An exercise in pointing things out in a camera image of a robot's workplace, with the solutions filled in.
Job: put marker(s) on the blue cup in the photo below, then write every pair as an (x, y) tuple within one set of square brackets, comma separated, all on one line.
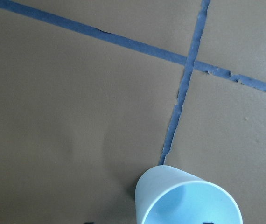
[(167, 195)]

